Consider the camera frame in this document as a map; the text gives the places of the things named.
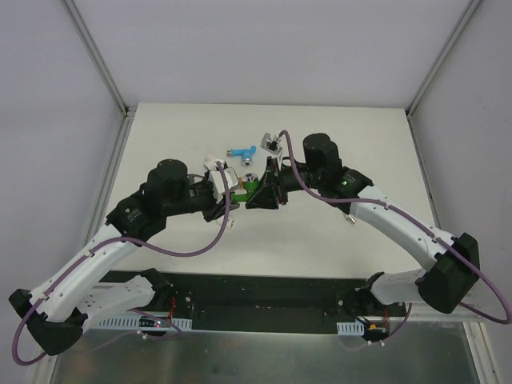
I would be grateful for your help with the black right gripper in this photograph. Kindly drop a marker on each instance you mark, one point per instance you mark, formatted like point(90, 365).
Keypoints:
point(278, 182)

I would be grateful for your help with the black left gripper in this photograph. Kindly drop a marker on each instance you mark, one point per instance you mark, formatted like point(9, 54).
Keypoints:
point(218, 210)

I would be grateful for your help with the green faucet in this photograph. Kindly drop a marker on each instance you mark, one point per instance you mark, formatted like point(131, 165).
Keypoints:
point(248, 184)

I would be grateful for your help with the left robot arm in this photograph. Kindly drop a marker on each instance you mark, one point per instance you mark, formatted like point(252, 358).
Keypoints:
point(61, 309)

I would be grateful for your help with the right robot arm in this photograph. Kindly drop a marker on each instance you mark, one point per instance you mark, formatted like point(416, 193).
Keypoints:
point(448, 263)

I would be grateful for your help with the dark grey faucet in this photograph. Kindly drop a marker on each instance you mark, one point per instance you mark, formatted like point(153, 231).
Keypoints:
point(195, 178)

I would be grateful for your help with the blue faucet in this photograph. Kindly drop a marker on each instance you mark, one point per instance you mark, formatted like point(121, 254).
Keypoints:
point(246, 155)

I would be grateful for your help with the white faucet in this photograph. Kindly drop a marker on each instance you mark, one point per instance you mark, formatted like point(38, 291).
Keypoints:
point(351, 219)

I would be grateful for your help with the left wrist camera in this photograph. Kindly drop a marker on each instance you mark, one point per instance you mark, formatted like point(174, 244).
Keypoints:
point(222, 176)

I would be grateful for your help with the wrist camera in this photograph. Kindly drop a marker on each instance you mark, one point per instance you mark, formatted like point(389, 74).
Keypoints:
point(222, 176)
point(272, 144)

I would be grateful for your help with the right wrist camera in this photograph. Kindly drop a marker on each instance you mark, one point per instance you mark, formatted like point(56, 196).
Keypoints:
point(272, 144)

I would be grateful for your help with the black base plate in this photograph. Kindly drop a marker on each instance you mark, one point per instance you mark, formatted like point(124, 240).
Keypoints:
point(267, 304)

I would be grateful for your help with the aluminium frame post left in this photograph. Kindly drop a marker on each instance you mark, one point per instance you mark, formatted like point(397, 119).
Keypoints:
point(87, 39)

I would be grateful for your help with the aluminium frame post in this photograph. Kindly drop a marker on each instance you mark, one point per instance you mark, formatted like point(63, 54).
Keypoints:
point(87, 39)
point(465, 18)

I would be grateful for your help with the white cable duct left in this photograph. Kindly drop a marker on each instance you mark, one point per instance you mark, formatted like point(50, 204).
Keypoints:
point(132, 322)

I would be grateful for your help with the white cable duct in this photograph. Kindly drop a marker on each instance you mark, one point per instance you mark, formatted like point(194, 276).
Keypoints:
point(132, 322)
point(350, 328)

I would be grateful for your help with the white cable duct right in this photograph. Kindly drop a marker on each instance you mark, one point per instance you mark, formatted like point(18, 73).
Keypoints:
point(350, 328)

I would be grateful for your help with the aluminium frame post right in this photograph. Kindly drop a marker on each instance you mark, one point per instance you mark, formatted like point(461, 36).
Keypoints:
point(465, 18)

